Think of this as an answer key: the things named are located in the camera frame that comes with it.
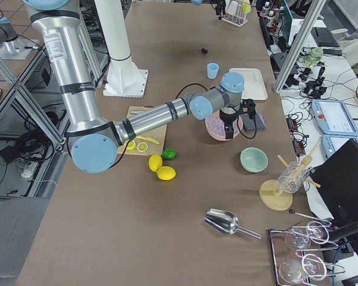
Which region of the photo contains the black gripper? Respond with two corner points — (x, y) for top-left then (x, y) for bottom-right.
(212, 0), (226, 20)
(219, 99), (255, 139)

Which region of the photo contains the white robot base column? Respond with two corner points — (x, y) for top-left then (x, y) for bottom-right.
(95, 0), (149, 98)

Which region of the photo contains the pink bowl of ice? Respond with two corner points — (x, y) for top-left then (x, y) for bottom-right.
(205, 111), (243, 141)

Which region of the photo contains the light blue plastic cup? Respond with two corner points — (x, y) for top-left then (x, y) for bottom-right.
(206, 63), (220, 80)

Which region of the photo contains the clear textured glass cup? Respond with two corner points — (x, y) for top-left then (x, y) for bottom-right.
(277, 161), (310, 194)

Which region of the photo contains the wooden cup stand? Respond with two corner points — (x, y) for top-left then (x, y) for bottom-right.
(260, 142), (320, 211)

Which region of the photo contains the steel ice scoop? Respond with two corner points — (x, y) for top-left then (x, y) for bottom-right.
(204, 209), (262, 240)

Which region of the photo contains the white rack with pastel cups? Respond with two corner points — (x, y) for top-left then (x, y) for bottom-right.
(221, 0), (251, 27)

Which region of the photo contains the grey folded cloth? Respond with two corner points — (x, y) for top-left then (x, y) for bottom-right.
(240, 113), (267, 132)

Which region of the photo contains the mint green bowl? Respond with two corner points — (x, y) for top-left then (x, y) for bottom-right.
(240, 147), (269, 173)

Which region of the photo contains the cream rabbit tray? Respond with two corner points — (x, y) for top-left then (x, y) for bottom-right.
(229, 68), (268, 101)

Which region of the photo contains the green lime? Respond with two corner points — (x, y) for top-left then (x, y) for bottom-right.
(162, 148), (177, 160)

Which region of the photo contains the yellow lemon lower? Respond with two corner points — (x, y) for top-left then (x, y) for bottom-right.
(156, 166), (177, 181)

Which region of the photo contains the yellow lemon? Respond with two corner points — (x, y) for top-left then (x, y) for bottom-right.
(148, 154), (163, 172)
(156, 166), (177, 181)

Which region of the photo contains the yellow plastic knife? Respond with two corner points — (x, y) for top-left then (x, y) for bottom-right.
(136, 135), (160, 145)

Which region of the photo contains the yellow lemon upper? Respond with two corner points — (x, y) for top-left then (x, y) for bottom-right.
(148, 154), (163, 172)

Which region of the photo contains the wooden cutting board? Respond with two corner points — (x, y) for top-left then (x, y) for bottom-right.
(118, 105), (167, 156)

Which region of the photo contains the lemon slice on board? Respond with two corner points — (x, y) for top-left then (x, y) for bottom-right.
(125, 140), (137, 150)

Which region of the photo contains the bar spoon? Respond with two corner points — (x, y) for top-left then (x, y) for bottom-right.
(288, 209), (332, 223)

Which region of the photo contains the lower teach pendant tablet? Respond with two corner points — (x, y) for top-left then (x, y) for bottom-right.
(322, 134), (358, 158)

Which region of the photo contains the teach pendant tablet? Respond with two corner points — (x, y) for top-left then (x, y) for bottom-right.
(322, 134), (358, 158)
(311, 100), (358, 136)

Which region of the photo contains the upper teach pendant tablet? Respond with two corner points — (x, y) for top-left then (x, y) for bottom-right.
(311, 100), (358, 136)

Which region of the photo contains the black monitor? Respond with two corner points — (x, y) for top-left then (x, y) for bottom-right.
(311, 139), (358, 222)

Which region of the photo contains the upper wine glass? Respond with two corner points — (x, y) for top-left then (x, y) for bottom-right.
(285, 220), (329, 250)

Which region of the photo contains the lower wine glass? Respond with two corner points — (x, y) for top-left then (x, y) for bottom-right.
(279, 254), (327, 285)

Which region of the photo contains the aluminium frame post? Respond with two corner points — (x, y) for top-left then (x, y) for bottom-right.
(273, 0), (326, 94)

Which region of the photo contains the wire wine glass rack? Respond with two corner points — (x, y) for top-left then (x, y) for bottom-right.
(268, 220), (345, 285)

